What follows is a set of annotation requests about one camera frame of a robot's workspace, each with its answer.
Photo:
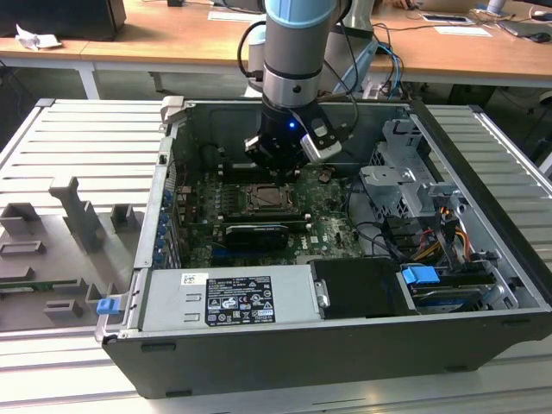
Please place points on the silver green CPU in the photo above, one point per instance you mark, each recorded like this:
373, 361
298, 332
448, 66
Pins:
267, 198

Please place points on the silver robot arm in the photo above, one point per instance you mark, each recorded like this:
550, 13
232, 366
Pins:
293, 43

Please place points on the CPU socket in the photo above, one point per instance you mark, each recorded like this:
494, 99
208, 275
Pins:
265, 210

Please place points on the blue expansion slot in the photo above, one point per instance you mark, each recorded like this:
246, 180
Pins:
219, 254

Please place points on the round coin battery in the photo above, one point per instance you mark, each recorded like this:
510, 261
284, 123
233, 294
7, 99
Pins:
327, 175

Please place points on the green motherboard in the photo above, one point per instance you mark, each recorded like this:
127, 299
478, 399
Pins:
332, 224

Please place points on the black graphics card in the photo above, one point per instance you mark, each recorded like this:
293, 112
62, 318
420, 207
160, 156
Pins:
256, 237

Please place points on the metal drive cage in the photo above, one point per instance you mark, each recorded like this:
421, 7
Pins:
388, 181

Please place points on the blue card retention clip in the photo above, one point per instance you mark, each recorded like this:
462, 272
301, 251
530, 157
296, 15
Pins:
161, 236
166, 197
163, 222
159, 249

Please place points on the white paper sheet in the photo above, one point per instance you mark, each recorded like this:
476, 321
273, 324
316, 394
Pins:
233, 16
461, 31

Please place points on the long wooden desk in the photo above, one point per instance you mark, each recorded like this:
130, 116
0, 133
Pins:
172, 34

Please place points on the white barcode sticker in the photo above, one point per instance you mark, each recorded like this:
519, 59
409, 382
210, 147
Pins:
193, 279

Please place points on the black label sticker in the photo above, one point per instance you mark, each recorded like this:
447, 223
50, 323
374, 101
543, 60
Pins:
239, 302

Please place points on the black plastic shroud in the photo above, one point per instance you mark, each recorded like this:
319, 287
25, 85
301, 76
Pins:
362, 289

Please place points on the hard disk in blue carrier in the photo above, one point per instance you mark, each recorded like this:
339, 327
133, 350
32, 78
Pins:
418, 276

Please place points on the silver power supply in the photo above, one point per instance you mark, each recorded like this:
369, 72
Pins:
172, 302

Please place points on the white framed tablet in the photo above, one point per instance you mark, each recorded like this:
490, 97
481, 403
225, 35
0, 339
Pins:
444, 18

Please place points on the black grey PC case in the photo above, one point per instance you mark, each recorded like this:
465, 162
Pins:
302, 366

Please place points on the blue plastic latch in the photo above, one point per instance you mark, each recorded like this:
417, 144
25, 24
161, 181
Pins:
108, 306

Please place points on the grey parts rack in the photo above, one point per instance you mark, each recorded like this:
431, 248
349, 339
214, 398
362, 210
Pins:
52, 241

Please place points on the black box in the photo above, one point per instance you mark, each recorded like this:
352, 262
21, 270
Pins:
64, 17

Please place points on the crumpled white paper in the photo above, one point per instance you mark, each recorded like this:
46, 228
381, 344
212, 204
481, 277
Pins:
36, 39

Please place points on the dark grey laptop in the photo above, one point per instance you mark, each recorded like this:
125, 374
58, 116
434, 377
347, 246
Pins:
524, 29

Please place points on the black computer mouse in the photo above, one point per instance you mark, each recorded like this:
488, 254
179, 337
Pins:
540, 37

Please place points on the green RAM stick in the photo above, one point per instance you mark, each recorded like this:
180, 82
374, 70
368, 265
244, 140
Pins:
39, 284

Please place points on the white computer mouse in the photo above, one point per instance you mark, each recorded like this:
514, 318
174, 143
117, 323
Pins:
541, 13

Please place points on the black camera bracket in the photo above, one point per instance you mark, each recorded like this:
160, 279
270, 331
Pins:
312, 118

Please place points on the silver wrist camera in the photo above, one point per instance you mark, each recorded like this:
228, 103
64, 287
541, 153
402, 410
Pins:
321, 152

